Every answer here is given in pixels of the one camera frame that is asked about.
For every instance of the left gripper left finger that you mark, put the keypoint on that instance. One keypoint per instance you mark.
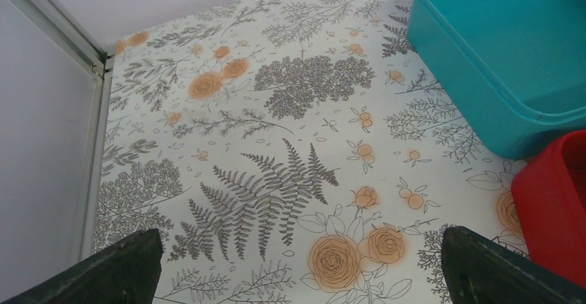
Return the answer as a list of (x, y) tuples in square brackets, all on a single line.
[(127, 271)]

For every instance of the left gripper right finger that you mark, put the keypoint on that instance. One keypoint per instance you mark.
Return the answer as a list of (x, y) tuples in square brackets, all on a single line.
[(478, 270)]

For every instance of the floral patterned table mat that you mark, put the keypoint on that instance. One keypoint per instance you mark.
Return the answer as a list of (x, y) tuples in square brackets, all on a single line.
[(294, 151)]

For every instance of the red plastic tray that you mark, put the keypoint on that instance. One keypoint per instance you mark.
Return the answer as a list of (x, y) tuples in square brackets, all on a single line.
[(549, 194)]

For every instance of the aluminium corner post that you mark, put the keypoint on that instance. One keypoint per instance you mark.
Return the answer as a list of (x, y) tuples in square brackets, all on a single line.
[(60, 26)]

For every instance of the teal plastic box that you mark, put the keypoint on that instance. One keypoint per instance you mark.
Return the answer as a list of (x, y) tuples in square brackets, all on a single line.
[(515, 69)]

